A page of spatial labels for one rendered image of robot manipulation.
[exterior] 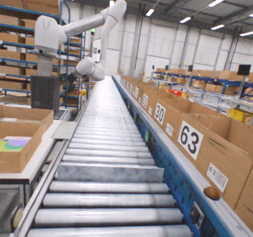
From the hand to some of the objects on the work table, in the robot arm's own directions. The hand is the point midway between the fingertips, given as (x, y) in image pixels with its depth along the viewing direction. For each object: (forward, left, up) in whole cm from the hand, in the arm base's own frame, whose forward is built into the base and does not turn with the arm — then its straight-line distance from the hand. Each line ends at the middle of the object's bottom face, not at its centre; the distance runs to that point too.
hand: (61, 87), depth 145 cm
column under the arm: (-8, -18, -22) cm, 29 cm away
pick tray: (-17, -81, -22) cm, 86 cm away
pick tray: (-18, -50, -22) cm, 58 cm away
